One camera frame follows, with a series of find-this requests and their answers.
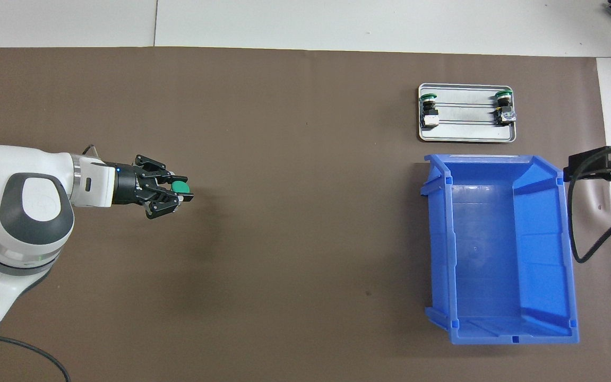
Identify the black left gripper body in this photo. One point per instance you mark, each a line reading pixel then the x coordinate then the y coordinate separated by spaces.
pixel 130 185

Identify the green push button switch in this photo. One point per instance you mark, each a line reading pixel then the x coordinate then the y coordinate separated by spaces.
pixel 505 109
pixel 180 187
pixel 430 111

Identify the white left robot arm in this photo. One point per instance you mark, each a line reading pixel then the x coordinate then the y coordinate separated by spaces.
pixel 18 207

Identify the brown paper table mat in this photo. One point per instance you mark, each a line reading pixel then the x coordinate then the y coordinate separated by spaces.
pixel 284 239

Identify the silver metal tray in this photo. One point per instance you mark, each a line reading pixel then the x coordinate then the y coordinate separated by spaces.
pixel 467 132

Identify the blue plastic storage bin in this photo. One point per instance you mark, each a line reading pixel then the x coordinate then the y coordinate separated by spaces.
pixel 496 254

